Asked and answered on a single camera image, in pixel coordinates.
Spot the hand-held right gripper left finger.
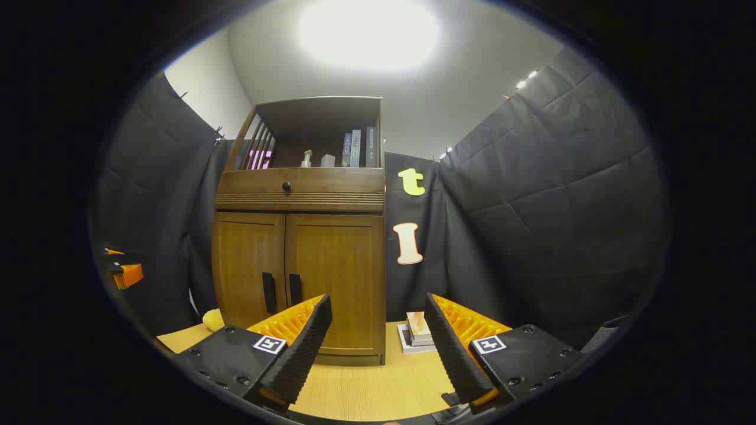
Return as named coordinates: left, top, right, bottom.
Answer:
left=174, top=293, right=333, bottom=413

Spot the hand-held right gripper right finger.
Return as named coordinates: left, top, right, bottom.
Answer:
left=424, top=292, right=585, bottom=414

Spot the wooden cabinet door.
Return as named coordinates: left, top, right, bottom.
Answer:
left=285, top=214, right=386, bottom=356
left=213, top=212, right=287, bottom=329

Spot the wooden double-door shoe cabinet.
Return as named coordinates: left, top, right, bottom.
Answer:
left=211, top=96, right=387, bottom=367

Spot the flat white box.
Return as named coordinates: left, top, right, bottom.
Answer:
left=397, top=323, right=439, bottom=355

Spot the wooden drawer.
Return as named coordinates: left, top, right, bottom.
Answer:
left=217, top=168, right=384, bottom=197

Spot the round ceiling light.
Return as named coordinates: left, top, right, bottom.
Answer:
left=298, top=0, right=441, bottom=71

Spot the grey strap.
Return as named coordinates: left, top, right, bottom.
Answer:
left=582, top=315, right=630, bottom=354

